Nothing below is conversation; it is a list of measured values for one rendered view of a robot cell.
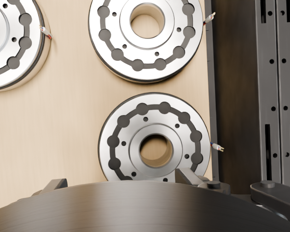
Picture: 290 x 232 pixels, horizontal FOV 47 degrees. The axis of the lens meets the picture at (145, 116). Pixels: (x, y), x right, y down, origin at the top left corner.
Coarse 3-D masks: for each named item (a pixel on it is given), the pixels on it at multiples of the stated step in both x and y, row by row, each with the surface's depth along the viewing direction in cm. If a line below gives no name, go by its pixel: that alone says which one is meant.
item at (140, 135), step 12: (144, 132) 29; (156, 132) 29; (168, 132) 29; (132, 144) 29; (180, 144) 29; (132, 156) 29; (180, 156) 29; (144, 168) 29; (156, 168) 29; (168, 168) 29
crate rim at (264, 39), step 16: (256, 0) 23; (272, 0) 23; (256, 16) 23; (272, 16) 23; (256, 32) 23; (272, 32) 23; (256, 48) 23; (272, 48) 23; (256, 64) 23; (272, 64) 23; (256, 80) 23; (272, 80) 23; (256, 96) 23; (272, 96) 23; (256, 112) 24; (272, 112) 23; (256, 128) 24; (272, 128) 23; (256, 144) 24; (272, 144) 23; (272, 160) 23; (272, 176) 23
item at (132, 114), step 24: (144, 96) 29; (168, 96) 29; (120, 120) 30; (144, 120) 30; (168, 120) 30; (192, 120) 30; (120, 144) 29; (192, 144) 30; (120, 168) 29; (192, 168) 30
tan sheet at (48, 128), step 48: (48, 0) 31; (0, 96) 31; (48, 96) 32; (96, 96) 32; (192, 96) 33; (0, 144) 32; (48, 144) 32; (96, 144) 32; (144, 144) 33; (0, 192) 32
